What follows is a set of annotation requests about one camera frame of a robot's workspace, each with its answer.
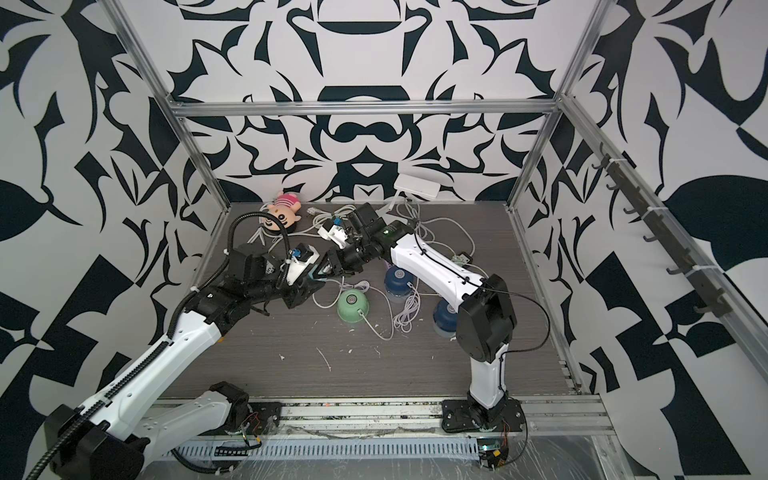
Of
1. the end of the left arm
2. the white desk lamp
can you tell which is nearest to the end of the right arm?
the end of the left arm

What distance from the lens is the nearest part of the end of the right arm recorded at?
0.61 metres

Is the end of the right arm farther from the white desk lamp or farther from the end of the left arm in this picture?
the white desk lamp
